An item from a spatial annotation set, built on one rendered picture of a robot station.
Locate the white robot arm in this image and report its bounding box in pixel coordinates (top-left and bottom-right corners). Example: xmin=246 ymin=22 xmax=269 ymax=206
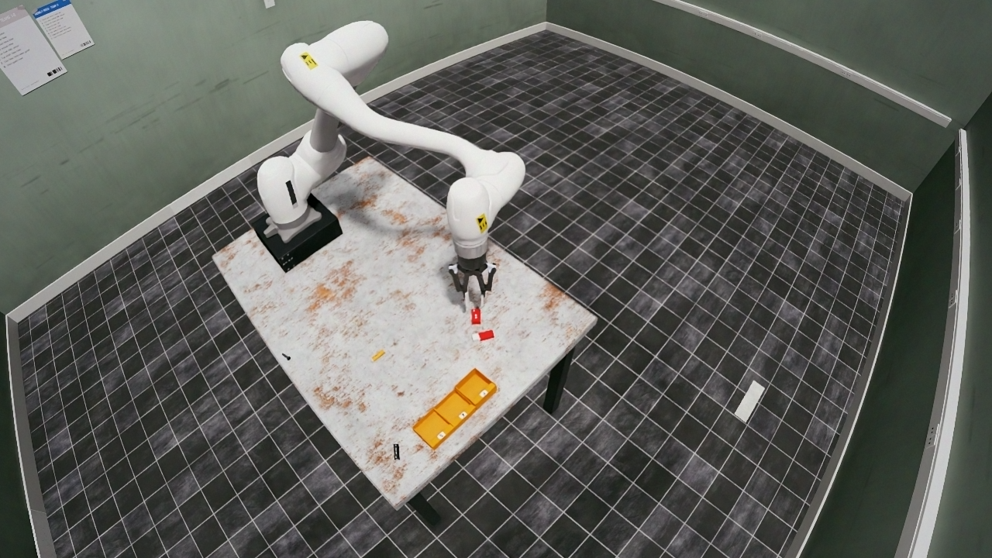
xmin=257 ymin=21 xmax=525 ymax=259

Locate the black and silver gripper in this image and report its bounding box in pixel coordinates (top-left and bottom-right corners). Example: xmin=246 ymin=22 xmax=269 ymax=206
xmin=449 ymin=252 xmax=496 ymax=307

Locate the orange three-compartment tray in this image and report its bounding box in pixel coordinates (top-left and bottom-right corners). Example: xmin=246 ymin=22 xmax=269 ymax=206
xmin=412 ymin=367 xmax=497 ymax=451

